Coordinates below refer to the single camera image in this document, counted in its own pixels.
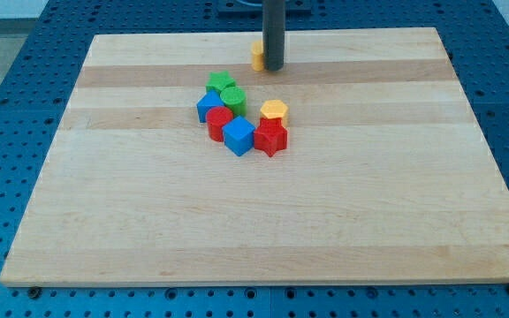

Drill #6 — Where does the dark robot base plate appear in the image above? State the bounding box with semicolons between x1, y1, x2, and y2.
214;0;313;16

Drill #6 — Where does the blue cube block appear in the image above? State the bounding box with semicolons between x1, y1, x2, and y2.
223;116;255;156

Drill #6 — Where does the green cylinder block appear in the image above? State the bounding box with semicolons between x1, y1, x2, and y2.
220;87;247;117

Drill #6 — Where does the red star block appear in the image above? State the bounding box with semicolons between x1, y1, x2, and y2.
254;117;288;157

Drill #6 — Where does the green star block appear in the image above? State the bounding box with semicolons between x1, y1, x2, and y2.
205;71;236;94

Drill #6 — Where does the wooden board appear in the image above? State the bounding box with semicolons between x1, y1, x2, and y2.
0;27;509;287

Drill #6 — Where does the blue block left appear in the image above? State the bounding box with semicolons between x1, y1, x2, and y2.
196;90;224;123

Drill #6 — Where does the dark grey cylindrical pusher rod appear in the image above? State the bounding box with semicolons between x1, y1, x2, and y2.
262;0;285;72

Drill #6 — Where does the red cylinder block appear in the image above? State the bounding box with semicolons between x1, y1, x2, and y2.
206;106;233;142

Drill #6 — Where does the yellow hexagon block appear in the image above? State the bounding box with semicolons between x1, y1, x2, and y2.
260;100;289;127

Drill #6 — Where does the yellow block behind rod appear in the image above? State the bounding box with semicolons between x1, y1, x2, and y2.
250;40;265;72

